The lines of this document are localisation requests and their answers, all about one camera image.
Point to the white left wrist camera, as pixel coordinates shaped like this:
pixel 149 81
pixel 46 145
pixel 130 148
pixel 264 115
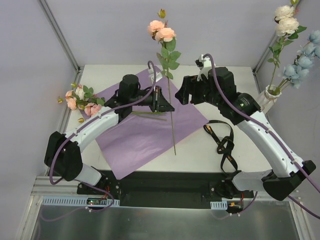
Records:
pixel 154 74

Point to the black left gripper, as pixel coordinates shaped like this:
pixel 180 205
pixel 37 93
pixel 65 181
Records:
pixel 157 100

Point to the left aluminium corner post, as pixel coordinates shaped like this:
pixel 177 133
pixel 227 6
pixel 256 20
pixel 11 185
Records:
pixel 59 34

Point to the white ribbed ceramic vase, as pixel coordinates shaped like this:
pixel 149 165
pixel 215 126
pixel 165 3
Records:
pixel 268 97

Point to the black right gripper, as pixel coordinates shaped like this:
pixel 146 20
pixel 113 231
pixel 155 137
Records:
pixel 187 89

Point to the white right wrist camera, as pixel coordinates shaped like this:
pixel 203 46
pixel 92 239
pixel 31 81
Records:
pixel 205 65

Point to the aluminium front frame rail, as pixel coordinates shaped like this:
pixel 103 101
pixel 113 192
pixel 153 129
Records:
pixel 43 187

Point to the blue artificial flower stem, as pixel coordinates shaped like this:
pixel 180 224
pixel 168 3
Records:
pixel 296 73

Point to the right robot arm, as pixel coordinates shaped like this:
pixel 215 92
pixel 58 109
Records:
pixel 288 170

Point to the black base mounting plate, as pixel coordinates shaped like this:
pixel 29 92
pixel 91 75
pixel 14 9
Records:
pixel 150 189

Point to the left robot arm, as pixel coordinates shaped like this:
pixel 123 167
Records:
pixel 64 150

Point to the white slotted cable duct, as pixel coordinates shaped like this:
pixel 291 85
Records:
pixel 71 201

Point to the black printed ribbon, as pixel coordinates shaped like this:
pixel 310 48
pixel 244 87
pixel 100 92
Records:
pixel 225 145

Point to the white artificial rose stem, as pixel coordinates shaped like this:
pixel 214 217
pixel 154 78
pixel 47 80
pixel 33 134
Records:
pixel 287 30

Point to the peach artificial rose stem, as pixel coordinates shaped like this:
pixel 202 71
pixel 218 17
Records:
pixel 160 32

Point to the pink artificial flower bunch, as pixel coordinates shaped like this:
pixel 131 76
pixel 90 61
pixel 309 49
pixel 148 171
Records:
pixel 84 99

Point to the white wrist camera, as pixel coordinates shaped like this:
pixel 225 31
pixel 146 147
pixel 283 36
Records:
pixel 205 65
pixel 154 74

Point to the purple tissue paper sheet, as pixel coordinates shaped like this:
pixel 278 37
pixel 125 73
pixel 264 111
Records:
pixel 159 145

